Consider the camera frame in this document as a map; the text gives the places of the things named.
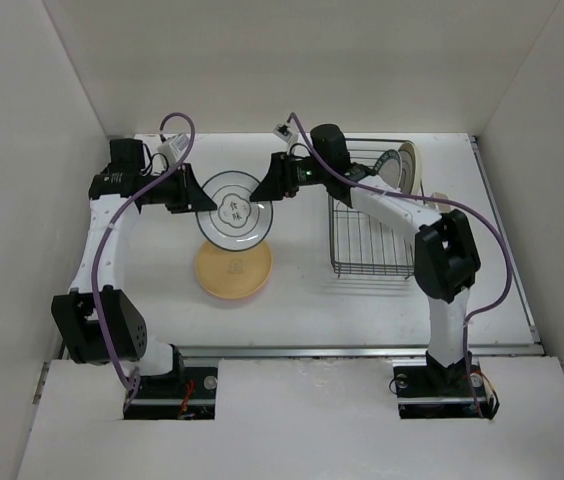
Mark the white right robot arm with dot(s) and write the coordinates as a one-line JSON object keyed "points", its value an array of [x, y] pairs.
{"points": [[445, 257]]}

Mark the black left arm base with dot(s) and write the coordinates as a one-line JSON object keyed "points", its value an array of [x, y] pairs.
{"points": [[189, 397]]}

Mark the cream cutlery holder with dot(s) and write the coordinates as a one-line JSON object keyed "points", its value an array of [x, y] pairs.
{"points": [[437, 202]]}

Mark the wire dish rack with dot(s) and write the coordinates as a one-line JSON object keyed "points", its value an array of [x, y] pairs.
{"points": [[360, 245]]}

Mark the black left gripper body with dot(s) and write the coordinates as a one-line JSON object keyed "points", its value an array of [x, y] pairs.
{"points": [[167, 192]]}

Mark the cream plate in rack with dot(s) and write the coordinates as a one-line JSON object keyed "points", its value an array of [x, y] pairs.
{"points": [[410, 168]]}

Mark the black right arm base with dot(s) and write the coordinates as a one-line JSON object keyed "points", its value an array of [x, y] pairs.
{"points": [[425, 390]]}

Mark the yellow plastic plate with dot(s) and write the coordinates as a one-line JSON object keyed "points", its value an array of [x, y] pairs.
{"points": [[228, 271]]}

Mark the white plate teal rings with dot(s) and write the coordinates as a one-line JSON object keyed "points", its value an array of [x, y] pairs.
{"points": [[235, 210]]}

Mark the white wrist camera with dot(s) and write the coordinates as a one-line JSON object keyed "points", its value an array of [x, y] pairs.
{"points": [[173, 148], [284, 132]]}

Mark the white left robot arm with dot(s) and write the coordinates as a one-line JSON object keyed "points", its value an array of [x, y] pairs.
{"points": [[96, 319]]}

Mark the pink plastic plate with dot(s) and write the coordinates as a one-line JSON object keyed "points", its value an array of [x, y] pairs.
{"points": [[236, 297]]}

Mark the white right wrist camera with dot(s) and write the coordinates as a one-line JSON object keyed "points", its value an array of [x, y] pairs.
{"points": [[284, 132]]}

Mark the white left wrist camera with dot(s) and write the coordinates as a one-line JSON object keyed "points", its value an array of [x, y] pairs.
{"points": [[173, 148]]}

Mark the white plate green lettered rim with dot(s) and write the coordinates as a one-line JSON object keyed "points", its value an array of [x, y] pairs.
{"points": [[389, 167]]}

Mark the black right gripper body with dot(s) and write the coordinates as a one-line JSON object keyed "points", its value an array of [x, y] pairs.
{"points": [[303, 172]]}

